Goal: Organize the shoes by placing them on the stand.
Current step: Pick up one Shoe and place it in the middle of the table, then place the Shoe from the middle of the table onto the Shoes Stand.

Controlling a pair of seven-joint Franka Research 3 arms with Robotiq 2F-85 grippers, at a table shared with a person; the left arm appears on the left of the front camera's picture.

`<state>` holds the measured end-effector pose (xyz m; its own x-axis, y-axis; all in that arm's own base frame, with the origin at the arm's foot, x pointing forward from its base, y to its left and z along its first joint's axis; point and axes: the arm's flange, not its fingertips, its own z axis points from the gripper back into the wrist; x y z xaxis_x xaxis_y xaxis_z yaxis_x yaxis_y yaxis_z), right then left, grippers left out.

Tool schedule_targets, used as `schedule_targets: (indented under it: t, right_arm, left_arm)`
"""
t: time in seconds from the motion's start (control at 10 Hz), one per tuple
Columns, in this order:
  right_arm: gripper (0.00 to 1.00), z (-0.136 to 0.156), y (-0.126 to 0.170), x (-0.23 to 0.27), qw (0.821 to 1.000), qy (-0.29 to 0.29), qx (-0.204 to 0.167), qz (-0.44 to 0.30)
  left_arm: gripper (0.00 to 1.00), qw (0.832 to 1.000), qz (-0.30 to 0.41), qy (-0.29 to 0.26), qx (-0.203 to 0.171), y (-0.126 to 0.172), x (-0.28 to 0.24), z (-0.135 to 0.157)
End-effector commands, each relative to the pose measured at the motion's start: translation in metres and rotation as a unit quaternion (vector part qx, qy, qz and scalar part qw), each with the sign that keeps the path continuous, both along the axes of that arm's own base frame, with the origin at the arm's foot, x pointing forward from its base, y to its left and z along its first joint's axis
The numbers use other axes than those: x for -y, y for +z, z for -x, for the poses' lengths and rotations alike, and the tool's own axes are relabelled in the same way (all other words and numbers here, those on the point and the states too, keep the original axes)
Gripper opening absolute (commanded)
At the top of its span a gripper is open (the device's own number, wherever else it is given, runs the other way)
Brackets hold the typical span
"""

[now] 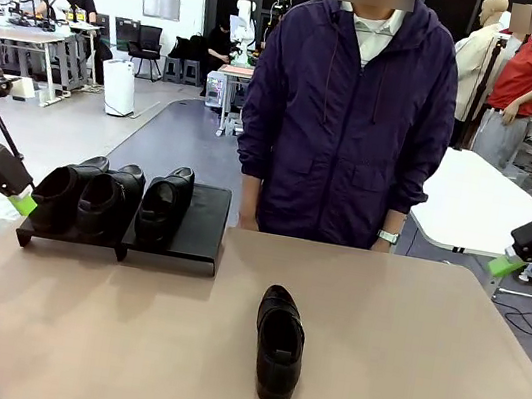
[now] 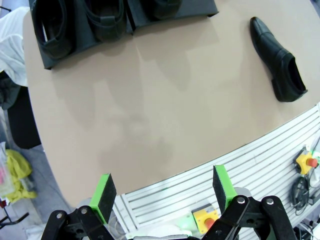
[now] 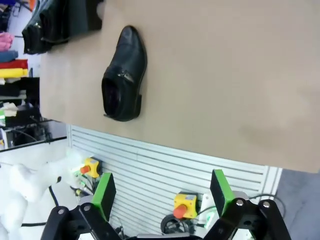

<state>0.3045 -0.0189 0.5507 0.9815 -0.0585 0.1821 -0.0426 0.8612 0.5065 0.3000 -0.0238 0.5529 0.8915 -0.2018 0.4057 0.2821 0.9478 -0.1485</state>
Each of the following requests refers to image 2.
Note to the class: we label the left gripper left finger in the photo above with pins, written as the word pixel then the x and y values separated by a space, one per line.
pixel 105 200

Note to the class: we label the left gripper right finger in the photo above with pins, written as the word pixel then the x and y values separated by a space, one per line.
pixel 222 190

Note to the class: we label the black loafer with metal buckle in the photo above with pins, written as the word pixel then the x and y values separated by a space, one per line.
pixel 58 50
pixel 110 32

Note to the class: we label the black plain leather dress shoe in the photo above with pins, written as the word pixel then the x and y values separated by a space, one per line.
pixel 165 10
pixel 270 50

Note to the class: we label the white slotted aluminium base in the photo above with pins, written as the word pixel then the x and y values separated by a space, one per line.
pixel 225 170

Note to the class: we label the yellow emergency stop button box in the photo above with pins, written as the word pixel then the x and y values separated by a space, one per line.
pixel 306 162
pixel 205 217

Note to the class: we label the yellow cloth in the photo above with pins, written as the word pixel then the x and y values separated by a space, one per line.
pixel 18 172

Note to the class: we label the black floor box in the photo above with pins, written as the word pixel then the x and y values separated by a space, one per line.
pixel 23 120

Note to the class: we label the dark grey bag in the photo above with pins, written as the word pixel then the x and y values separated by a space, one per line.
pixel 8 93

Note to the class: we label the white translucent plastic cover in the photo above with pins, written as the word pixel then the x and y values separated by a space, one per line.
pixel 12 50

